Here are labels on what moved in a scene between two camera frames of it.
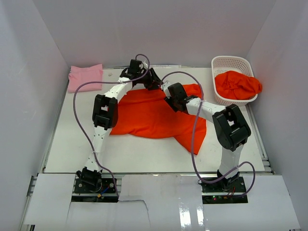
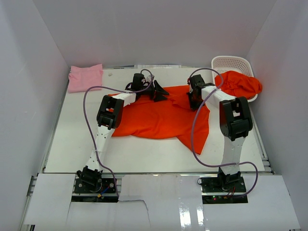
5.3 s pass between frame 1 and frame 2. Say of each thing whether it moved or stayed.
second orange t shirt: stayed
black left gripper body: moved
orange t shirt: stayed
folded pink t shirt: stayed
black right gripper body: moved
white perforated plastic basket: stayed
